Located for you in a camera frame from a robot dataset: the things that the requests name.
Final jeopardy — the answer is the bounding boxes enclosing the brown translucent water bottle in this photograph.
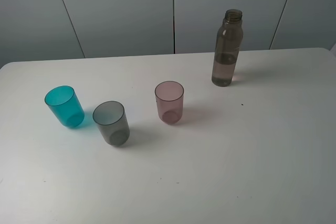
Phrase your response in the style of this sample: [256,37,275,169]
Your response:
[212,9,243,87]

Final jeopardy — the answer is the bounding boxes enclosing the pink translucent plastic cup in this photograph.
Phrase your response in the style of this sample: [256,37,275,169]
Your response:
[154,81,184,124]

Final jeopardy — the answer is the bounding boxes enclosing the grey translucent plastic cup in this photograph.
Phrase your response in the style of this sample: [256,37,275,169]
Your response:
[92,101,130,147]

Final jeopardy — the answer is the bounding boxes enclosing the teal translucent plastic cup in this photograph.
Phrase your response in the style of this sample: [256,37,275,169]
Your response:
[44,86,85,128]

